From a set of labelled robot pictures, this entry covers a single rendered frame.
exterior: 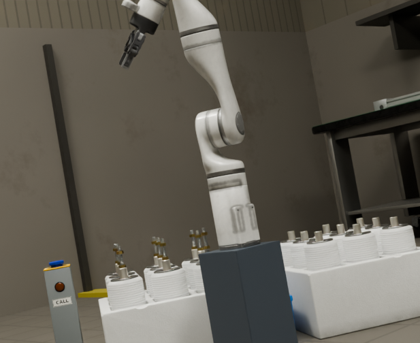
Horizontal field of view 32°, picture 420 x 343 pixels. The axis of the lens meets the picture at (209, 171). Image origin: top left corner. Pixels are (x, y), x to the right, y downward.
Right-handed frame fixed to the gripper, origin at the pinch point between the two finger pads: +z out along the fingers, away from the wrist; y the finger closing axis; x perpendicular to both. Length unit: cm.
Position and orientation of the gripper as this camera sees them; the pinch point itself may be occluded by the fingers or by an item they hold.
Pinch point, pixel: (124, 64)
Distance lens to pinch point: 206.9
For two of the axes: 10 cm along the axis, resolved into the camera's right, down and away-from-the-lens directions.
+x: -8.7, -4.1, -2.7
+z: -4.5, 8.9, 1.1
